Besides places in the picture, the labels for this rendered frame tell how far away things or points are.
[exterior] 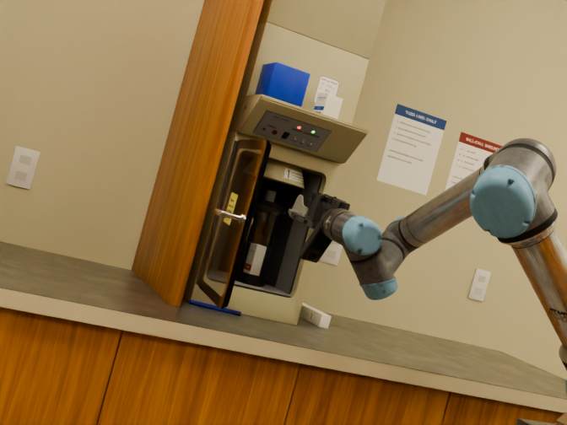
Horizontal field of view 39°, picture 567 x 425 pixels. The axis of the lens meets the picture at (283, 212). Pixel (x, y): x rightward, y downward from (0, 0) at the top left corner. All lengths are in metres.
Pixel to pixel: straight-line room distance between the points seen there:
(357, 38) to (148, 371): 1.06
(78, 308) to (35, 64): 0.92
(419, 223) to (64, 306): 0.78
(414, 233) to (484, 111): 1.31
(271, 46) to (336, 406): 0.95
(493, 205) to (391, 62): 1.42
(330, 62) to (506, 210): 0.92
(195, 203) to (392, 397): 0.71
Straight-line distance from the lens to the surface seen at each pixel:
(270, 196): 2.25
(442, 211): 1.69
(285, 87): 2.05
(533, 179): 1.46
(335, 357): 1.98
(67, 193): 2.46
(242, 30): 2.04
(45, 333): 1.80
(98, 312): 1.77
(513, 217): 1.44
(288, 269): 2.29
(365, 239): 1.65
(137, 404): 1.88
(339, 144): 2.15
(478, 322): 3.10
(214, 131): 2.01
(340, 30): 2.24
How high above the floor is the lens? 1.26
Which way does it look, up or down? 1 degrees down
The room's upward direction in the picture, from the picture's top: 15 degrees clockwise
